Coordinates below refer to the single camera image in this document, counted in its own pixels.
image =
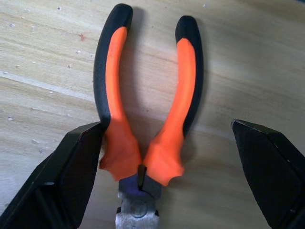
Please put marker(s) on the orange and black pliers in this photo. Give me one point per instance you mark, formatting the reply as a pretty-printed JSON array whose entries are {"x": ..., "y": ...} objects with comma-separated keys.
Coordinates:
[{"x": 114, "y": 71}]

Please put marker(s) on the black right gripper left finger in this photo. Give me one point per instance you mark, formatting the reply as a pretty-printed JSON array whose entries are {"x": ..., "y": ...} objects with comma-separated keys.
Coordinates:
[{"x": 47, "y": 186}]

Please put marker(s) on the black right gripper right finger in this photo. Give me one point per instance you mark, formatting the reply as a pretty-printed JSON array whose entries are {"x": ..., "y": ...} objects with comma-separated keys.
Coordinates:
[{"x": 274, "y": 171}]

